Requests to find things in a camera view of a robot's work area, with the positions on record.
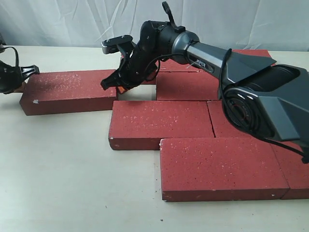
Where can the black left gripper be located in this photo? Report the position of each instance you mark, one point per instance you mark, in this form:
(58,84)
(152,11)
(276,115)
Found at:
(12,78)

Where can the front right base red brick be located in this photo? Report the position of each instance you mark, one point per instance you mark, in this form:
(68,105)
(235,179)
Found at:
(295,172)

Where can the white backdrop cloth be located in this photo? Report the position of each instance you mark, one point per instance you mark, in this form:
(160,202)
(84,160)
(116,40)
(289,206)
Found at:
(281,25)

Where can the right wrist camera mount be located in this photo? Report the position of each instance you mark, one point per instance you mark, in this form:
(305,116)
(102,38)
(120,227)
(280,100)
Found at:
(123,44)

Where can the red brick moved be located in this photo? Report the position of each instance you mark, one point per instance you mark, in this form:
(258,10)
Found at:
(186,86)

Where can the middle row right red brick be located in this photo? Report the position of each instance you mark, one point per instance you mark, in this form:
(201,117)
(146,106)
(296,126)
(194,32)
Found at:
(221,127)

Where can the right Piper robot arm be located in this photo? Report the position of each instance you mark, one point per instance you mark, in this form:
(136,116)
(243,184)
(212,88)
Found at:
(260,97)

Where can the base red brick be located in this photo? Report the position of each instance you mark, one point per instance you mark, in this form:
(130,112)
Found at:
(219,169)
(295,172)

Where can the front left base red brick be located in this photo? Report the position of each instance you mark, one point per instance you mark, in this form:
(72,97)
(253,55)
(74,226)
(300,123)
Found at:
(219,169)

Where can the large front red brick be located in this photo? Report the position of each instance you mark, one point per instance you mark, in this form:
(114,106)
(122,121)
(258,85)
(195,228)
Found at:
(141,125)

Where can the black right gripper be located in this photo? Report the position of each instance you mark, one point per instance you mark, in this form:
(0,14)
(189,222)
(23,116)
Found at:
(133,68)

